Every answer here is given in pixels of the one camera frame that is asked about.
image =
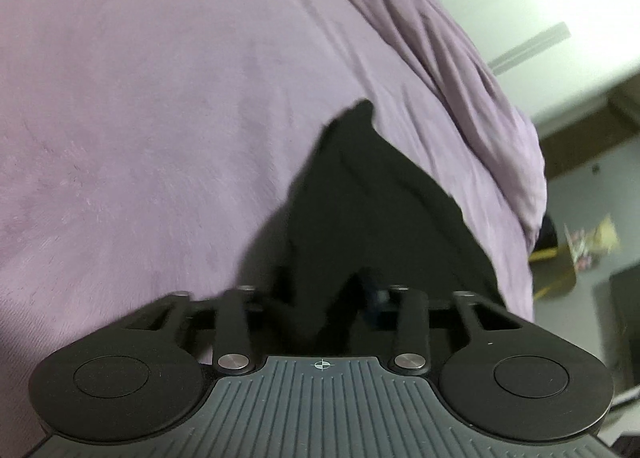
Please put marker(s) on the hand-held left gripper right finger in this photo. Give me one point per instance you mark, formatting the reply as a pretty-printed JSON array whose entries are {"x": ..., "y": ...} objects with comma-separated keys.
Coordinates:
[{"x": 375, "y": 297}]

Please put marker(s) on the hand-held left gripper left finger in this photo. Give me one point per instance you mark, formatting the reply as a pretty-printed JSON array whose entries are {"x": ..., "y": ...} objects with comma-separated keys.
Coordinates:
[{"x": 232, "y": 318}]

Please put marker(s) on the black long sleeve shirt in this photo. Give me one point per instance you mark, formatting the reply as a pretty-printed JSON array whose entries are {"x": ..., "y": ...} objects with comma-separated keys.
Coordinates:
[{"x": 375, "y": 198}]

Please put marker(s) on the purple blanket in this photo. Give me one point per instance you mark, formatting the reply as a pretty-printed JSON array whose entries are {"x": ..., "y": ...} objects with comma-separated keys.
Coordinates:
[{"x": 150, "y": 88}]

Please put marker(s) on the brown wooden panel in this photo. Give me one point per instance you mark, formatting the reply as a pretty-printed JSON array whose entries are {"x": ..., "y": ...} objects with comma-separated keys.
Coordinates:
[{"x": 575, "y": 143}]

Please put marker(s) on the black television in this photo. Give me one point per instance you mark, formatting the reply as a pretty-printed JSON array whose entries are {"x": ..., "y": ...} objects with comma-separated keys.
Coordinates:
[{"x": 627, "y": 298}]

